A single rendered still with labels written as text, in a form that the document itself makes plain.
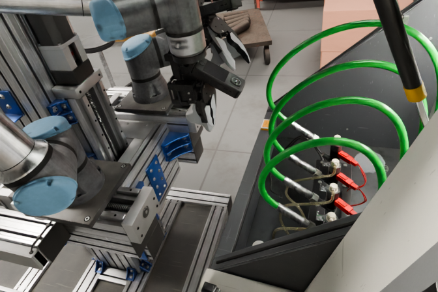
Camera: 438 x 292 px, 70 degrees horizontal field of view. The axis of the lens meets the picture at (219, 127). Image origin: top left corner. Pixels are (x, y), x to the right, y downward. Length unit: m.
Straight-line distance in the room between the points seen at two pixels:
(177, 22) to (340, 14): 2.09
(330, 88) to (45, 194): 0.90
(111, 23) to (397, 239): 0.52
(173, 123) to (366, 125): 0.73
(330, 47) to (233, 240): 2.10
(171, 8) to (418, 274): 0.51
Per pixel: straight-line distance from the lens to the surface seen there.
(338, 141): 0.55
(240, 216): 0.89
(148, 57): 1.18
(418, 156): 0.39
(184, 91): 0.69
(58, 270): 1.97
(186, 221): 1.84
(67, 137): 0.86
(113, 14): 0.59
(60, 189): 0.73
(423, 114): 0.43
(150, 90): 1.23
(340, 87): 1.14
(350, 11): 2.61
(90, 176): 0.94
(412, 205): 0.37
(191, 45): 0.63
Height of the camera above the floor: 1.67
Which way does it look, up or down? 38 degrees down
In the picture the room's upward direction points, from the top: 10 degrees counter-clockwise
